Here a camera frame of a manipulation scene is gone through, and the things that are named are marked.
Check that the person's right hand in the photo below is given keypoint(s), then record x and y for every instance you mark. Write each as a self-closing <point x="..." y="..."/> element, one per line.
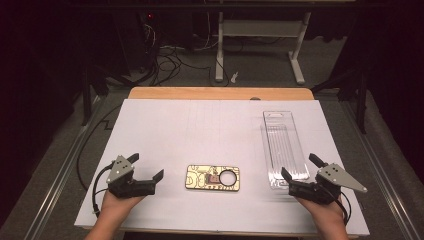
<point x="325" y="211"/>

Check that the black computer tower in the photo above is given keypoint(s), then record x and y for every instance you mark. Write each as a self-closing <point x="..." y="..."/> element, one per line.
<point x="133" y="40"/>

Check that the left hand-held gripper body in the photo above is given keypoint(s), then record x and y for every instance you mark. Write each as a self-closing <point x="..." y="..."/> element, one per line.
<point x="120" y="169"/>

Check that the person's left hand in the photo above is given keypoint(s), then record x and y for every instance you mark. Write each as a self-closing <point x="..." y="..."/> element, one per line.
<point x="116" y="205"/>

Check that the metal floor rail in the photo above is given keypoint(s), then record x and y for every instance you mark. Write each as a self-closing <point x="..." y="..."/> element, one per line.
<point x="63" y="166"/>
<point x="380" y="173"/>

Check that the small white floor object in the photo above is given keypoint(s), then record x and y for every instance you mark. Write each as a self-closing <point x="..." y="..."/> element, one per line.
<point x="234" y="77"/>

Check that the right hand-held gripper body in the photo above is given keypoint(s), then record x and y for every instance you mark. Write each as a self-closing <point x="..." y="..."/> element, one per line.
<point x="336" y="176"/>

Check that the white board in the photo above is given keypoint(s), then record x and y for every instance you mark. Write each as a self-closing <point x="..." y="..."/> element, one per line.
<point x="200" y="133"/>

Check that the white metal stand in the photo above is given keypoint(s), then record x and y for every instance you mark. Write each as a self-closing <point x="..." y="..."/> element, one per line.
<point x="260" y="28"/>

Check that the black metal stand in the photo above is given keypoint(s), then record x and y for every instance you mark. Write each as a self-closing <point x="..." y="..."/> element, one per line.
<point x="361" y="100"/>
<point x="87" y="93"/>

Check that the wooden table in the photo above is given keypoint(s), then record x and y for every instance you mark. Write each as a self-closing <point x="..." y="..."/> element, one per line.
<point x="200" y="93"/>

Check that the gold patterned phone case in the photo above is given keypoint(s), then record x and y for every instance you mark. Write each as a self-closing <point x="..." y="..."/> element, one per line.
<point x="200" y="178"/>

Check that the clear plastic packaging box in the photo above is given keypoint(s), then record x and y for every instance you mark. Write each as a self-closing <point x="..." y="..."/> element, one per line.
<point x="283" y="146"/>

